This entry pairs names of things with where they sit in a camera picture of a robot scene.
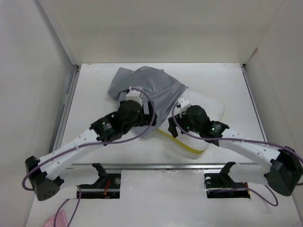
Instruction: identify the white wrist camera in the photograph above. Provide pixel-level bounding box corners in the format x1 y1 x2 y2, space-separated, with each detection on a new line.
177 97 191 117
125 87 143 107

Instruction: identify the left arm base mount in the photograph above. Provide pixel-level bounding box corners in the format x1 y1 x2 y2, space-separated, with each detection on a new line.
80 163 121 199

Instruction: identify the pink cloth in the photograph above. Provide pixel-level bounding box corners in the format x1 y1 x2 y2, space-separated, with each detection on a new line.
43 210 69 227

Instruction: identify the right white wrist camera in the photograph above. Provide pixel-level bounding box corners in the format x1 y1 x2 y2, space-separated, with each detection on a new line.
177 97 191 117

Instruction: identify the grey pillowcase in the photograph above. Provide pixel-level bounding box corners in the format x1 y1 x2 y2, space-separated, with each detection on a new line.
107 66 188 138

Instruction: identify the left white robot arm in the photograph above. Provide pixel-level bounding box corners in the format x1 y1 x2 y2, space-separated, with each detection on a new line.
22 100 157 201

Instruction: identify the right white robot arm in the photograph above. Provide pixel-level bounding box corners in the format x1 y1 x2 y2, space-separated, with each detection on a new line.
168 102 303 196

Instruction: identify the white pillow yellow edge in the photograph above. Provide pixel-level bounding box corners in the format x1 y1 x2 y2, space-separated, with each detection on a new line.
157 88 224 156

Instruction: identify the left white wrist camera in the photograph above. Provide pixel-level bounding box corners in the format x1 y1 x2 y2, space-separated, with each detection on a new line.
125 87 143 107

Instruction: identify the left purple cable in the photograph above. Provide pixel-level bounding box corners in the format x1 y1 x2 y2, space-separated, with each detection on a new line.
22 87 157 227

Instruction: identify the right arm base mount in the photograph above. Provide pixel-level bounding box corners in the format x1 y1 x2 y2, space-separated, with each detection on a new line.
204 162 250 199

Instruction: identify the metal rail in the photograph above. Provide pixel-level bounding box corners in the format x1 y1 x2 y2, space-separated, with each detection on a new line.
63 162 258 170

